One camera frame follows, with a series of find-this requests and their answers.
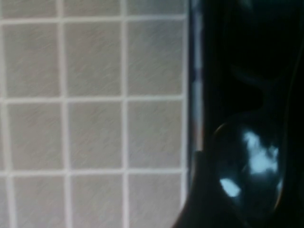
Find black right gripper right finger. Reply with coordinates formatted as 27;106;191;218
268;54;304;228

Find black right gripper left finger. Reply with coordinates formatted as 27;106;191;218
171;150;247;228

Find black framed glasses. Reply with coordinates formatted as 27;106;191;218
210;59;285;221

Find black printed glasses case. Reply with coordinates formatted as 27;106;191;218
186;0;304;228

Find grey white-checked tablecloth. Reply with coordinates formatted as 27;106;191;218
0;0;190;228

